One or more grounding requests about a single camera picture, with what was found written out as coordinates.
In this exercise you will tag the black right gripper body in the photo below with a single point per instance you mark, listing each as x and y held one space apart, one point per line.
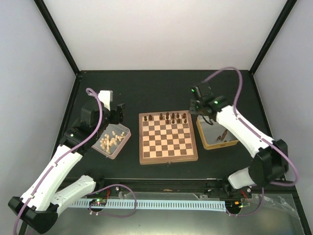
197 110

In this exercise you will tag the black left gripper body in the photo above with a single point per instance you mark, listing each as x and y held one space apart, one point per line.
115 119

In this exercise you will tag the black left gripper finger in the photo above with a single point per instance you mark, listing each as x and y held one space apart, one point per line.
120 117
121 107

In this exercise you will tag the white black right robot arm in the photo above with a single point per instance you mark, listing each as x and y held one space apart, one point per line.
269 157

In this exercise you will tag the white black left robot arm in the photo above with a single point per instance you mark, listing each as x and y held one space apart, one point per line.
40 206

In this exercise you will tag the light wooden chess pieces pile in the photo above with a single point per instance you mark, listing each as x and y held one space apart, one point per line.
110 143

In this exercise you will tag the dark chess pieces pile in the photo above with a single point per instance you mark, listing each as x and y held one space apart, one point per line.
225 136

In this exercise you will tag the wooden chess board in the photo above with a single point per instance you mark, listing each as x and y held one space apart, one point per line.
161 143

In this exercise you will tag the left circuit board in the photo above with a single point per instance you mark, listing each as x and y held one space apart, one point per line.
98 202

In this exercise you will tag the circuit board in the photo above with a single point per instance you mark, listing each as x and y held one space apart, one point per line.
236 204
98 202

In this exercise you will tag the right circuit board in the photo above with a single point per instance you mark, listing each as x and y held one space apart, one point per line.
236 204

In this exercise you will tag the pink metal tin tray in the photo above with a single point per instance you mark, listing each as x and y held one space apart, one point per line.
118 128

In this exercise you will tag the gold metal tin tray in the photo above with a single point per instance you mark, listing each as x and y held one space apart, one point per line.
208 134

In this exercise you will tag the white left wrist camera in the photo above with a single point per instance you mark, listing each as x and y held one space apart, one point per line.
106 97

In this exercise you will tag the black mounting rail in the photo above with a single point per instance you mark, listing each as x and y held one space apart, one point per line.
174 185

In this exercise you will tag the light blue cable duct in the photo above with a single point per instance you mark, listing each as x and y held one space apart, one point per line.
129 204

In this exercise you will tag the black frame post left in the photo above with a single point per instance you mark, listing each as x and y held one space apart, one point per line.
44 11

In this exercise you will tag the black frame post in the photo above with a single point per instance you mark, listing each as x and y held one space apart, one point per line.
44 11
282 17

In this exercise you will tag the black frame post right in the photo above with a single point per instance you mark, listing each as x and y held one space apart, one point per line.
282 17

